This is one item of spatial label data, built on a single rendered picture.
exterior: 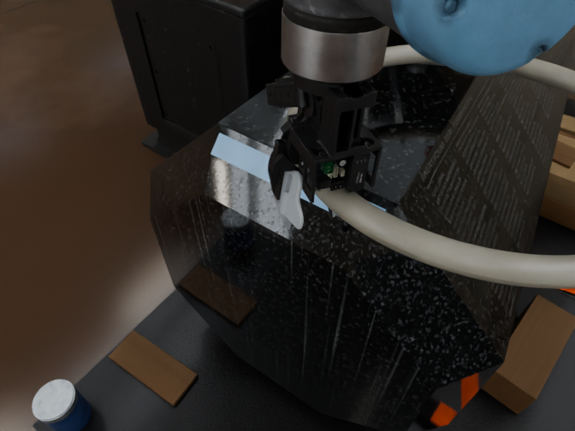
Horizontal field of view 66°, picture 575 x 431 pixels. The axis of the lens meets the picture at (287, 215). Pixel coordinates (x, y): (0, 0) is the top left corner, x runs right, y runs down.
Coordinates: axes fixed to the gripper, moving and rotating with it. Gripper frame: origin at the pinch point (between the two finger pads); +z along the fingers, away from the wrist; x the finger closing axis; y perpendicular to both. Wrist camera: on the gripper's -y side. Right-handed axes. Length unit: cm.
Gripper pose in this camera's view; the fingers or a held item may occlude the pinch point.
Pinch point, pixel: (309, 210)
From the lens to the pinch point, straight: 55.2
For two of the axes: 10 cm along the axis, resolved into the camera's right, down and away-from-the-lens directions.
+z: -0.3, 7.1, 7.0
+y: 3.7, 6.6, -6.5
